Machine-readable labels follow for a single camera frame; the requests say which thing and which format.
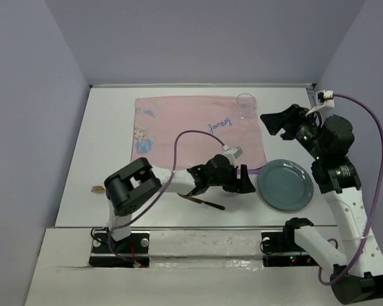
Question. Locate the teal ceramic plate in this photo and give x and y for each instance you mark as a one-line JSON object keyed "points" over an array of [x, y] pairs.
{"points": [[285, 186]]}

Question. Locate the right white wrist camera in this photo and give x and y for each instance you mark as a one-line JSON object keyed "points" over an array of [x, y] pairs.
{"points": [[325, 103]]}

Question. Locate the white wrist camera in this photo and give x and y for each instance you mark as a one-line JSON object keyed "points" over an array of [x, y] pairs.
{"points": [[232, 152], [325, 103]]}

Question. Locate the gold knife black handle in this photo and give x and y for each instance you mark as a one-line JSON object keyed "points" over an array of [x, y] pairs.
{"points": [[202, 202]]}

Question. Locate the clear drinking glass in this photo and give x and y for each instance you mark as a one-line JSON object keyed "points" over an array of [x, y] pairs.
{"points": [[245, 105]]}

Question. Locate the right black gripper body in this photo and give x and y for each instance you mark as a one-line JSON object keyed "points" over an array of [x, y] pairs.
{"points": [[306, 132]]}

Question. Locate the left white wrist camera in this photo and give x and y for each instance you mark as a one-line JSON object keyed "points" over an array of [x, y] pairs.
{"points": [[232, 152]]}

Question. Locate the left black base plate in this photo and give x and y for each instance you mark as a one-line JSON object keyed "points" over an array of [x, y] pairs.
{"points": [[133, 252]]}

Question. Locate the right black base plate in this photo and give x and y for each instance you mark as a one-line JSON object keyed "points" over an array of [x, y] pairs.
{"points": [[278, 253]]}

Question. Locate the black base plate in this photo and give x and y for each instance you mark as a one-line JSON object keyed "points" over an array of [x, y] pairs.
{"points": [[278, 253], [133, 252]]}

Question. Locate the gold fork black handle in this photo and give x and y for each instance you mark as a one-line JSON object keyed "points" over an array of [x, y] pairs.
{"points": [[98, 189]]}

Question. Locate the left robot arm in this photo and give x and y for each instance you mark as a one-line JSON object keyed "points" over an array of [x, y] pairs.
{"points": [[134, 189]]}

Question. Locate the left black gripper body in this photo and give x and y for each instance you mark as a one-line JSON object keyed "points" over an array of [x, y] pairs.
{"points": [[226, 180]]}

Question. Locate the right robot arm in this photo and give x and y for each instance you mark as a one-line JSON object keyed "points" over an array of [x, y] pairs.
{"points": [[357, 274]]}

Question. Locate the pink cloth placemat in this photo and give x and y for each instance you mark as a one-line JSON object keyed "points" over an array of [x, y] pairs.
{"points": [[185, 131]]}

